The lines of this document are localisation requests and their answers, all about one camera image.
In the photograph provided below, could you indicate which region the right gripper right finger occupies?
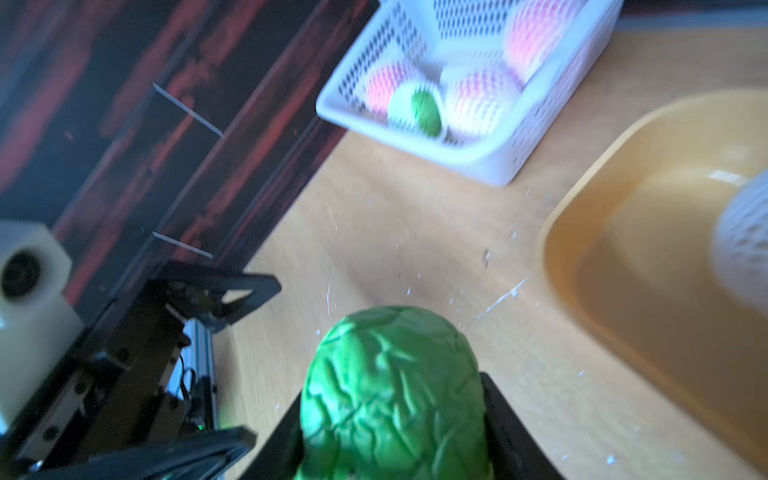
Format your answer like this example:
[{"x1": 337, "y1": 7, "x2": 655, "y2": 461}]
[{"x1": 480, "y1": 372, "x2": 564, "y2": 480}]

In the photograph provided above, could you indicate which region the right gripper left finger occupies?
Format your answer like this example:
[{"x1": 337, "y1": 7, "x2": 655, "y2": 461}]
[{"x1": 240, "y1": 394, "x2": 303, "y2": 480}]

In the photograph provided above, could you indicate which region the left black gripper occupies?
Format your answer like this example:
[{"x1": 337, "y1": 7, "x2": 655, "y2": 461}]
[{"x1": 1, "y1": 260, "x2": 282, "y2": 479}]

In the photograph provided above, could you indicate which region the red apple netted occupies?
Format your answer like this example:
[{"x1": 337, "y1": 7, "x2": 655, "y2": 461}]
[
  {"x1": 363, "y1": 60, "x2": 422, "y2": 116},
  {"x1": 445, "y1": 65, "x2": 521, "y2": 141},
  {"x1": 502, "y1": 0, "x2": 586, "y2": 84}
]

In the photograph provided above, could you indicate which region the green apple netted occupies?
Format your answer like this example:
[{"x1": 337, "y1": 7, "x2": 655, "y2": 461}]
[{"x1": 387, "y1": 80, "x2": 448, "y2": 141}]

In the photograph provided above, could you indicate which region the yellow plastic tub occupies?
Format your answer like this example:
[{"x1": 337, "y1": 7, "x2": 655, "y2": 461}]
[{"x1": 537, "y1": 89, "x2": 767, "y2": 470}]

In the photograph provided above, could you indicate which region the white plastic mesh basket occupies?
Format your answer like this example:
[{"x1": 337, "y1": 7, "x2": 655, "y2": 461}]
[{"x1": 316, "y1": 1, "x2": 622, "y2": 186}]

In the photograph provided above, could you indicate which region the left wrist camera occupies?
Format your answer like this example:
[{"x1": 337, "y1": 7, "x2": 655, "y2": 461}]
[{"x1": 1, "y1": 220, "x2": 84, "y2": 434}]

